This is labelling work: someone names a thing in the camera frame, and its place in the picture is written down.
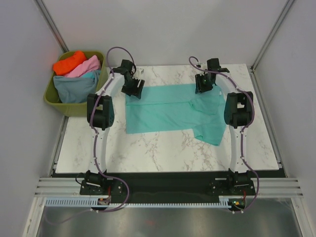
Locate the light blue t shirt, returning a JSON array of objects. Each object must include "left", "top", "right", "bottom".
[{"left": 81, "top": 70, "right": 101, "bottom": 83}]

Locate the aluminium extrusion rail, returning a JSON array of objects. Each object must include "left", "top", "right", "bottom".
[{"left": 34, "top": 176, "right": 84, "bottom": 198}]

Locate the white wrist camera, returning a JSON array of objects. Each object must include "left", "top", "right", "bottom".
[
  {"left": 196, "top": 63, "right": 206, "bottom": 72},
  {"left": 133, "top": 68, "right": 144, "bottom": 79}
]

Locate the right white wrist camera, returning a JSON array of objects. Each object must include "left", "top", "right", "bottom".
[{"left": 196, "top": 63, "right": 206, "bottom": 72}]

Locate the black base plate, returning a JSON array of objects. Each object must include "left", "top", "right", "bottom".
[{"left": 79, "top": 169, "right": 255, "bottom": 204}]

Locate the white slotted cable duct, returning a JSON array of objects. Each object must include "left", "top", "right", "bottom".
[{"left": 45, "top": 196, "right": 231, "bottom": 208}]

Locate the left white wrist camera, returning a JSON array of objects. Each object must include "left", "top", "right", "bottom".
[{"left": 133, "top": 68, "right": 144, "bottom": 79}]

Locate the grey blue t shirt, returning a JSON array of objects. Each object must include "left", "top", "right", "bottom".
[{"left": 53, "top": 76, "right": 98, "bottom": 104}]

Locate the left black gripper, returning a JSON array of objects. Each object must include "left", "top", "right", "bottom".
[{"left": 121, "top": 77, "right": 145, "bottom": 100}]

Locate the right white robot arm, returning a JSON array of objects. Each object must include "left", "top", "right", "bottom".
[{"left": 189, "top": 56, "right": 259, "bottom": 196}]

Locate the orange t shirt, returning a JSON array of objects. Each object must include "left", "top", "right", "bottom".
[{"left": 52, "top": 51, "right": 87, "bottom": 76}]

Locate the teal t shirt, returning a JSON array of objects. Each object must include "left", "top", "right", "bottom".
[{"left": 125, "top": 84, "right": 226, "bottom": 146}]

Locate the pink t shirt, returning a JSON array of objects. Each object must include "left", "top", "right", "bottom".
[{"left": 64, "top": 55, "right": 101, "bottom": 78}]

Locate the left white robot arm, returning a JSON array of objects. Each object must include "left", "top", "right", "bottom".
[{"left": 80, "top": 59, "right": 145, "bottom": 195}]

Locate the olive green plastic bin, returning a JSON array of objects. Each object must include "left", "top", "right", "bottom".
[{"left": 43, "top": 51, "right": 108, "bottom": 117}]

